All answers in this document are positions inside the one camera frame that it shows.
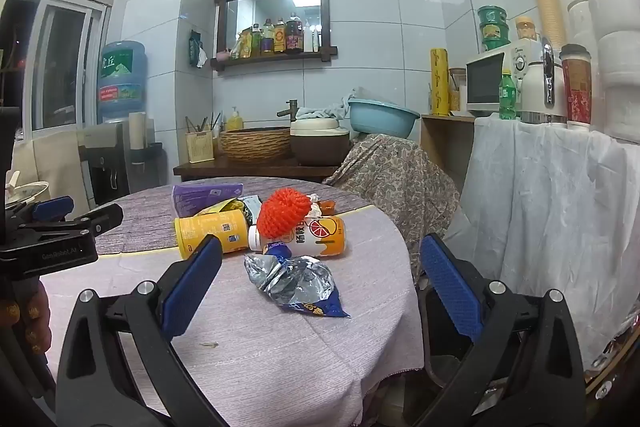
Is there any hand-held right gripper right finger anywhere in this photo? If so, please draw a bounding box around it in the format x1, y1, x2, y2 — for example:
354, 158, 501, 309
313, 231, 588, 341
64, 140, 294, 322
417, 233, 587, 427

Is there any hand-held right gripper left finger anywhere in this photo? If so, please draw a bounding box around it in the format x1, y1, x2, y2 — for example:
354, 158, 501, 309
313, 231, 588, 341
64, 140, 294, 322
55, 234, 231, 427

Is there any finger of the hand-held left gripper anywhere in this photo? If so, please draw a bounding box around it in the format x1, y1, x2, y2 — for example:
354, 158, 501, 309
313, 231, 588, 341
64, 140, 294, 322
20, 196, 76, 224
50, 203, 124, 240

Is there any silver blue snack bag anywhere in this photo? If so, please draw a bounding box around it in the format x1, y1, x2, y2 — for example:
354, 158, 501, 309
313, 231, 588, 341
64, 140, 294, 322
243, 241, 351, 319

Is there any white bottle orange label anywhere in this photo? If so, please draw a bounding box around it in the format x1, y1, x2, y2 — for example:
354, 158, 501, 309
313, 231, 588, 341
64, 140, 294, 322
248, 216, 347, 257

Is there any person's left hand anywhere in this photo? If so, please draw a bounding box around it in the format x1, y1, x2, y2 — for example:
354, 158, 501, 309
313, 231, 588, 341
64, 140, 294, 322
0, 279, 53, 355

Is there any purple tablecloth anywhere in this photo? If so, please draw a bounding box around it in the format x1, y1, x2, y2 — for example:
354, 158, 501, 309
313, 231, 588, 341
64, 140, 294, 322
92, 177, 373, 255

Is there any water dispenser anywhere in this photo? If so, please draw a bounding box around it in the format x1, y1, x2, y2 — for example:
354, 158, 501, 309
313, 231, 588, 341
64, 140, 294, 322
77, 112, 168, 208

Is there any pink tablecloth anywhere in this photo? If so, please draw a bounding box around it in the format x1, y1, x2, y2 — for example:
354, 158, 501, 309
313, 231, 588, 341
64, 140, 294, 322
37, 204, 426, 427

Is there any white cup tube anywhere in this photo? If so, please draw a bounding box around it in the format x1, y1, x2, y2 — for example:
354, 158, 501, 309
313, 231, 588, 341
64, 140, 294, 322
128, 111, 146, 164

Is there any purple packet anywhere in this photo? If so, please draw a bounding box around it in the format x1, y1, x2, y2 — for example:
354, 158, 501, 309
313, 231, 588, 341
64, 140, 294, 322
172, 183, 243, 218

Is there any paisley cloth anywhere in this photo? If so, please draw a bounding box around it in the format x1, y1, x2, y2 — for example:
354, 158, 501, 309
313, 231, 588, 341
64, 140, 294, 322
322, 133, 461, 283

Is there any chopstick holder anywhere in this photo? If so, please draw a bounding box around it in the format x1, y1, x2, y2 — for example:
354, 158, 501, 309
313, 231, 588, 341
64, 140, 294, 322
185, 111, 223, 164

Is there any white cloth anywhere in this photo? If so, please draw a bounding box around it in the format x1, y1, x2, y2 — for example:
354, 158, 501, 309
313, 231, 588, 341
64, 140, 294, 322
442, 116, 640, 373

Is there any wooden counter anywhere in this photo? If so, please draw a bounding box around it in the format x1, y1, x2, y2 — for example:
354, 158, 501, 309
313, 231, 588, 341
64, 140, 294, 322
173, 154, 346, 182

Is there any wooden cabinet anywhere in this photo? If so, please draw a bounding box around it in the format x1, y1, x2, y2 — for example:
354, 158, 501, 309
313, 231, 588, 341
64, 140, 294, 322
420, 113, 478, 195

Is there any blue water jug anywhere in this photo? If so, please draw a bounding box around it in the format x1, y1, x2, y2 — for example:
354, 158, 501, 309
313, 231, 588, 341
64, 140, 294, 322
96, 41, 149, 124

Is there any window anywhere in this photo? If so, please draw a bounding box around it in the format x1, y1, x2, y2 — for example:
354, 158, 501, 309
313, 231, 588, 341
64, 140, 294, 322
0, 0, 113, 142

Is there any woven basket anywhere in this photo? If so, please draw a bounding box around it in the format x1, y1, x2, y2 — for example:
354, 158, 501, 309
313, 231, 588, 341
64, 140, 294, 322
219, 127, 292, 164

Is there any shiny foil packaging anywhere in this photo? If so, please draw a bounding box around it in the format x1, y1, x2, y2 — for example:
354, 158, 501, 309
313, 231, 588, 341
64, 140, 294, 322
595, 302, 640, 388

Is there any blue plastic basin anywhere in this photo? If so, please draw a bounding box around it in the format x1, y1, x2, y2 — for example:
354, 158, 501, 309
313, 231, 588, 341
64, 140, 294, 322
347, 98, 421, 138

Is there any brown pot white lid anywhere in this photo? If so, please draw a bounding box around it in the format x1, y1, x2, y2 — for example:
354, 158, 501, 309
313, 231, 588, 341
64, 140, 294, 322
289, 118, 351, 166

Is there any glass utensil jar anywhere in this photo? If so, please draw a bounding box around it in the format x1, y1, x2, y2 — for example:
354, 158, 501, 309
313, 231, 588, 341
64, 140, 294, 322
448, 67, 468, 112

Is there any green soda bottle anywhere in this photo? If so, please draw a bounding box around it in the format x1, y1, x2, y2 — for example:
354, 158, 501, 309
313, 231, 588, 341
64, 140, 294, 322
498, 68, 518, 120

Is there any yellow roll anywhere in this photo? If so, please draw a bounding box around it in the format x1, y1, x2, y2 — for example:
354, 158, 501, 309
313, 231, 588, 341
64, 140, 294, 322
430, 48, 451, 116

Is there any white microwave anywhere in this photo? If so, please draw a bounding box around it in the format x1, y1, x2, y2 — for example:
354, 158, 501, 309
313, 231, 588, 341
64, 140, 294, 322
465, 42, 543, 118

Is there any white kettle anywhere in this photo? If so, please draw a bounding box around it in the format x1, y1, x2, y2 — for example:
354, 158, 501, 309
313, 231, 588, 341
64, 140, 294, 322
520, 36, 569, 125

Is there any light blue towel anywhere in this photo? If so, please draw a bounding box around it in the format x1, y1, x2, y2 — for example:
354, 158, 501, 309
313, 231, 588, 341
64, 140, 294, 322
296, 89, 358, 122

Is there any red paper cup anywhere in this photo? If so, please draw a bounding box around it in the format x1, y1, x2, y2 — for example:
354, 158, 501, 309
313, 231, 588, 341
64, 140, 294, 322
559, 43, 593, 125

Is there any green instant noodle cup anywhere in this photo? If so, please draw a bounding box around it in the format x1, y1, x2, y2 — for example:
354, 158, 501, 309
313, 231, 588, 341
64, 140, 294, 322
477, 5, 510, 28
479, 23, 511, 52

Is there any row of bottles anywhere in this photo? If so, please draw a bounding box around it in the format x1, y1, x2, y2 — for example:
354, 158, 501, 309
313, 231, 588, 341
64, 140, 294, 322
229, 13, 321, 59

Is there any beige lidded container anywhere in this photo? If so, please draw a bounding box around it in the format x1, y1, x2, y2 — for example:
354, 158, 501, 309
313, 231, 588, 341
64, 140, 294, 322
515, 16, 538, 42

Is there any wooden framed mirror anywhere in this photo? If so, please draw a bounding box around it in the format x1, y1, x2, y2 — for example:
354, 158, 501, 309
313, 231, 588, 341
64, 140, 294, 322
215, 0, 337, 54

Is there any stack of white bowls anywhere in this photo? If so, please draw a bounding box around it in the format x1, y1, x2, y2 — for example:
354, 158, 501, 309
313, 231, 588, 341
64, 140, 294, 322
567, 0, 640, 142

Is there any wall tissue holder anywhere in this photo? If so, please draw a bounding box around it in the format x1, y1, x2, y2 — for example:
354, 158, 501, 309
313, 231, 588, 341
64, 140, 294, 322
187, 28, 208, 68

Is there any wooden wall shelf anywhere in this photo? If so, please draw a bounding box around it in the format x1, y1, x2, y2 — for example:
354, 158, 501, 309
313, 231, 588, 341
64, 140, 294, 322
210, 47, 339, 72

